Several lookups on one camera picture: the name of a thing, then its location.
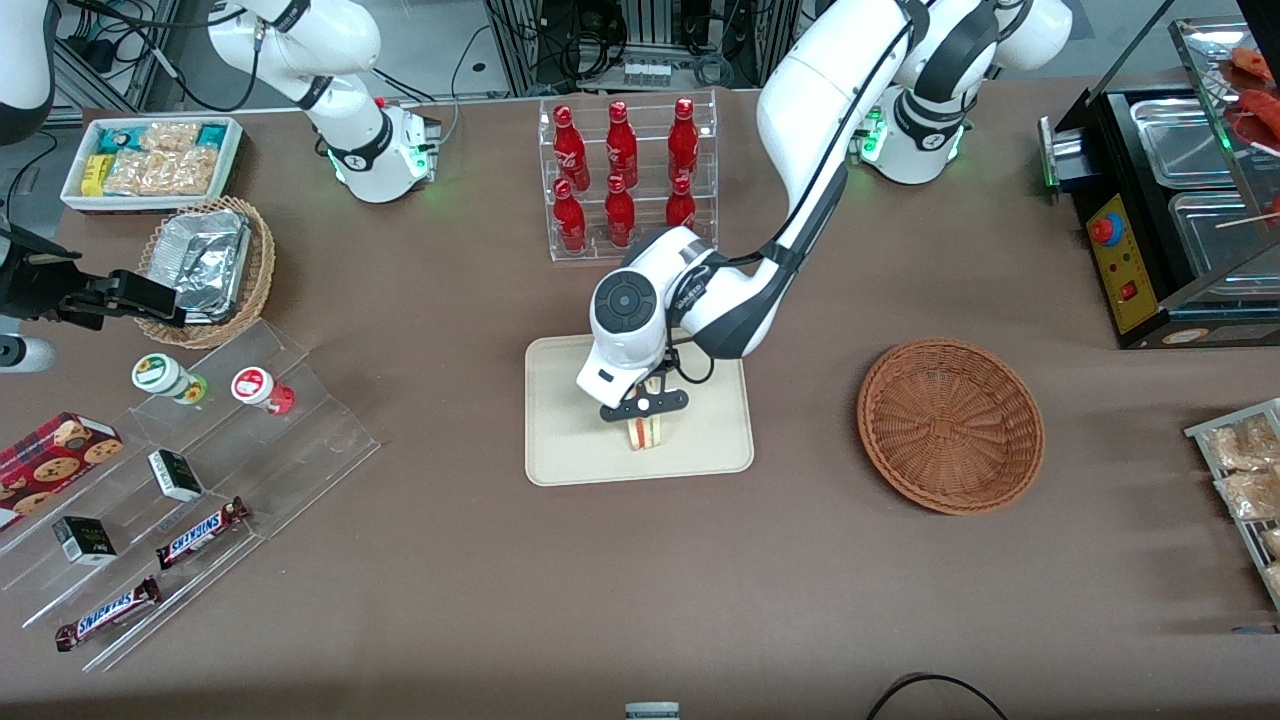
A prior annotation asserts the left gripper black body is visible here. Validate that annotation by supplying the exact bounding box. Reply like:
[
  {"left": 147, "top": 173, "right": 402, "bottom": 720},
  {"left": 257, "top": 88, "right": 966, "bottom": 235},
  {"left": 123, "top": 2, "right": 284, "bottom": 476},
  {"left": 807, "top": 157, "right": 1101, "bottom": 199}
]
[{"left": 600, "top": 390, "right": 691, "bottom": 422}]

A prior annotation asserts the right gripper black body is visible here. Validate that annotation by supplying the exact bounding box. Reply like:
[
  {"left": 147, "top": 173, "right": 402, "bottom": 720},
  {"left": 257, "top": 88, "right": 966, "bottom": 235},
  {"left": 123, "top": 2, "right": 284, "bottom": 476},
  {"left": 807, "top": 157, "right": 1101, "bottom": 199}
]
[{"left": 0, "top": 226, "right": 86, "bottom": 323}]

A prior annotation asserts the cream plastic tray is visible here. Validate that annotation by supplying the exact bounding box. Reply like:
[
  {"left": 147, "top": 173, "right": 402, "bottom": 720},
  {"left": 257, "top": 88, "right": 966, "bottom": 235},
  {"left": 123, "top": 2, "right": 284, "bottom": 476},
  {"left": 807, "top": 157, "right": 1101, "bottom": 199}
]
[{"left": 524, "top": 333, "right": 755, "bottom": 488}]

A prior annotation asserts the light wicker basket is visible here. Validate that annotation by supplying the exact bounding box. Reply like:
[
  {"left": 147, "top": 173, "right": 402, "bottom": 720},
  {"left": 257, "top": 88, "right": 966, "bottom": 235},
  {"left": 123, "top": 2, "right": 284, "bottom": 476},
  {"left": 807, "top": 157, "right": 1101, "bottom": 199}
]
[{"left": 132, "top": 196, "right": 277, "bottom": 351}]

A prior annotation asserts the brown wicker basket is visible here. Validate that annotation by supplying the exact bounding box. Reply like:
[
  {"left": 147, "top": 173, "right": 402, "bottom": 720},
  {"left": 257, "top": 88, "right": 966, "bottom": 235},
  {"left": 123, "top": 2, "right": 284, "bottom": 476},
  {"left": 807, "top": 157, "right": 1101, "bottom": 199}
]
[{"left": 856, "top": 338, "right": 1047, "bottom": 517}]

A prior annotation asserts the aluminium foil container stack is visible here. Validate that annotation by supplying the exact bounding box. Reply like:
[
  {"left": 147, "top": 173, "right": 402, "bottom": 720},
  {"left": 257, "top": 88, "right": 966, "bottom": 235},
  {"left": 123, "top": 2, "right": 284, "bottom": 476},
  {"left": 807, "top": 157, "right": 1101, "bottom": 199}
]
[{"left": 150, "top": 208, "right": 253, "bottom": 323}]

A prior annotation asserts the green lid sunflower jar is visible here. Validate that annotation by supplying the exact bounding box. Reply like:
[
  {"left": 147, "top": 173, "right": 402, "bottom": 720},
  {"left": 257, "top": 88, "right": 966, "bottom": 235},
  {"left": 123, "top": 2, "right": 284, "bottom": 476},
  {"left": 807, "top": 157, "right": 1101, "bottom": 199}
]
[{"left": 131, "top": 353, "right": 209, "bottom": 406}]

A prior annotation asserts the white snack bin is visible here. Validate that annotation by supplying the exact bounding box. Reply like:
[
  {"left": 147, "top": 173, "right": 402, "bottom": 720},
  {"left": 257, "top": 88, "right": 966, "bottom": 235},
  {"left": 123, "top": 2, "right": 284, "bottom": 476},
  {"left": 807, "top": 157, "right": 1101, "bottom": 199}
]
[{"left": 60, "top": 115, "right": 244, "bottom": 214}]

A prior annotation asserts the red lid jar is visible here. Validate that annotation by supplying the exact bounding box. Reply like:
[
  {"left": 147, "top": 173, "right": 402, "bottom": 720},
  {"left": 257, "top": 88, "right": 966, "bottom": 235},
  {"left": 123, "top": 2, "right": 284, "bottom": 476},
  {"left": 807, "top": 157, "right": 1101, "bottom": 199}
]
[{"left": 230, "top": 366, "right": 297, "bottom": 417}]

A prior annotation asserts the clear acrylic bottle rack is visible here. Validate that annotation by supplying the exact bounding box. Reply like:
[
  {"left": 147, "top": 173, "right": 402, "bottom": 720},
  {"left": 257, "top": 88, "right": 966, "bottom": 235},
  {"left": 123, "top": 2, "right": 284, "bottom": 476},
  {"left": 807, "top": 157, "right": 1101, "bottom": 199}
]
[{"left": 538, "top": 88, "right": 719, "bottom": 264}]

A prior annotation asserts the red cookie box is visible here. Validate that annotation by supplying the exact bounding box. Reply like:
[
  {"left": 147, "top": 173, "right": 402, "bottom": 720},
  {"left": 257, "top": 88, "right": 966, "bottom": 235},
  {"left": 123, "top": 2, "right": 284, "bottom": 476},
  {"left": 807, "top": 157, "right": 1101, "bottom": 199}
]
[{"left": 0, "top": 411, "right": 125, "bottom": 531}]

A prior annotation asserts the small black carton box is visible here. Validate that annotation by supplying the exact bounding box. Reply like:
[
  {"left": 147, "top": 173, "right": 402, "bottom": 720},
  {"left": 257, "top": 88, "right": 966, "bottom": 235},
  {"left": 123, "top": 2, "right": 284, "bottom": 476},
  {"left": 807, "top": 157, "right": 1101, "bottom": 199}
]
[
  {"left": 52, "top": 515, "right": 118, "bottom": 567},
  {"left": 147, "top": 449, "right": 205, "bottom": 503}
]

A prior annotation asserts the red cola bottle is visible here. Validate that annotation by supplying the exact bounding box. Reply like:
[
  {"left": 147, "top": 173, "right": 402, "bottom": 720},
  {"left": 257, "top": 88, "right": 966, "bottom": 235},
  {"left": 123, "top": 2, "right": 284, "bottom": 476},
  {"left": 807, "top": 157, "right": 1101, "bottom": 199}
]
[
  {"left": 551, "top": 178, "right": 589, "bottom": 253},
  {"left": 604, "top": 100, "right": 639, "bottom": 189},
  {"left": 665, "top": 174, "right": 698, "bottom": 233},
  {"left": 667, "top": 96, "right": 701, "bottom": 186},
  {"left": 604, "top": 174, "right": 637, "bottom": 249},
  {"left": 551, "top": 103, "right": 593, "bottom": 193}
]

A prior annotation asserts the clear acrylic stepped shelf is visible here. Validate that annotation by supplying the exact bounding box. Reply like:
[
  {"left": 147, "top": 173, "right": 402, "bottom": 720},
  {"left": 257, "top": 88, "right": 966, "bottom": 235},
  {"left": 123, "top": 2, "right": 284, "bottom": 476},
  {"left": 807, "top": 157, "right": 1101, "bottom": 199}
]
[{"left": 0, "top": 318, "right": 382, "bottom": 673}]

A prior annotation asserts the Snickers chocolate bar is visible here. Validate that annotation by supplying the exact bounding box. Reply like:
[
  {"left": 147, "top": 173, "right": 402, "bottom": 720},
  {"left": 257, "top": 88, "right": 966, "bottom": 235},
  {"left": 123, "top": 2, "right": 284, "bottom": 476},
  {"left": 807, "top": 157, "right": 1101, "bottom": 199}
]
[
  {"left": 54, "top": 575, "right": 163, "bottom": 653},
  {"left": 155, "top": 497, "right": 251, "bottom": 571}
]

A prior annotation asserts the black food warmer machine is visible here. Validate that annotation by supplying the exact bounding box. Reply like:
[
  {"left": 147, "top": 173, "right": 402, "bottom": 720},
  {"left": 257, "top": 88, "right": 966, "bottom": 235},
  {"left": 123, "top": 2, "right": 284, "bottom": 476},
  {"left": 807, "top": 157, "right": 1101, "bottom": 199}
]
[{"left": 1038, "top": 0, "right": 1280, "bottom": 351}]

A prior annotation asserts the grey snack display rack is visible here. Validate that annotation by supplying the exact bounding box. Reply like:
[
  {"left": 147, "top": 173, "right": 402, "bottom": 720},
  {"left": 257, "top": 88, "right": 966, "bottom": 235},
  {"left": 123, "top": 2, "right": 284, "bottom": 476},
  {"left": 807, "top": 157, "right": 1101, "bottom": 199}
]
[{"left": 1184, "top": 398, "right": 1280, "bottom": 613}]

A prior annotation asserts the steel food pan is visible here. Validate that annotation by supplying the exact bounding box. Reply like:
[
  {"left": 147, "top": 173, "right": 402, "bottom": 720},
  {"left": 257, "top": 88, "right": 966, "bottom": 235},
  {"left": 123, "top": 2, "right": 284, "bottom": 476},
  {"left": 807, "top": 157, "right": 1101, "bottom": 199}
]
[
  {"left": 1168, "top": 190, "right": 1280, "bottom": 301},
  {"left": 1130, "top": 95, "right": 1238, "bottom": 191}
]

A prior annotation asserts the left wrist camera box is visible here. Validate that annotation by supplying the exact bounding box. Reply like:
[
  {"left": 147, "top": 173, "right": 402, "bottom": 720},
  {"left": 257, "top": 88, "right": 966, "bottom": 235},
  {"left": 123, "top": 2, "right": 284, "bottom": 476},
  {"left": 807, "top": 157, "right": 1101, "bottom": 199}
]
[{"left": 575, "top": 345, "right": 653, "bottom": 409}]

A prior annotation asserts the black cable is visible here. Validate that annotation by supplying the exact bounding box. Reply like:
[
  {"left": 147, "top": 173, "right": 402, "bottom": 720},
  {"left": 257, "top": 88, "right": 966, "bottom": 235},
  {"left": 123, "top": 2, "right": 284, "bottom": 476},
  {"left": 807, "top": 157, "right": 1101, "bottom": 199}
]
[{"left": 865, "top": 673, "right": 1011, "bottom": 720}]

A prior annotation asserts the aluminium frame rack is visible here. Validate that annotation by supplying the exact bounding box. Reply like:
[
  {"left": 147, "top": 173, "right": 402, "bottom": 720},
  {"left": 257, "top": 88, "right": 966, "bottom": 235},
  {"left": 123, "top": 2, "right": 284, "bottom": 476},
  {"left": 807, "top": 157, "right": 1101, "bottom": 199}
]
[{"left": 487, "top": 0, "right": 801, "bottom": 96}]

